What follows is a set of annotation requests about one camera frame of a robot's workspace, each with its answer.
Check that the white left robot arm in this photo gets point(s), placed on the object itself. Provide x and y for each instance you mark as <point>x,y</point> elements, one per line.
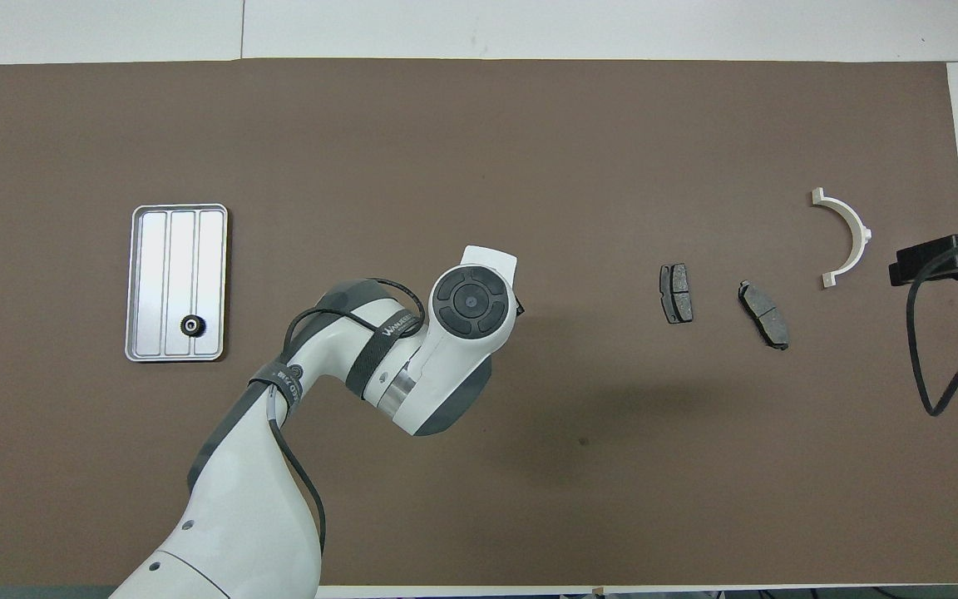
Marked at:
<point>246,516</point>

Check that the silver metal tray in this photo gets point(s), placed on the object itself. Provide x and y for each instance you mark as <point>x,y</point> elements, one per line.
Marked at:
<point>163,266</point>

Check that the long dark brake pad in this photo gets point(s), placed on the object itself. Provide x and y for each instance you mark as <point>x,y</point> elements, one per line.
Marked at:
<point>763,314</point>

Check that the short dark brake pad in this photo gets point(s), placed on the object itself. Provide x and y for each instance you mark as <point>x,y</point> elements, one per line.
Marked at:
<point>676,293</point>

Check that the brown table mat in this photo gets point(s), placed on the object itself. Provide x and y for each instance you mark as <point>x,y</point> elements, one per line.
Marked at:
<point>529,482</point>

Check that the white semicircular bracket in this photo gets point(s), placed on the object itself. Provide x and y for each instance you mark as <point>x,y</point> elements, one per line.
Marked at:
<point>855,237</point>

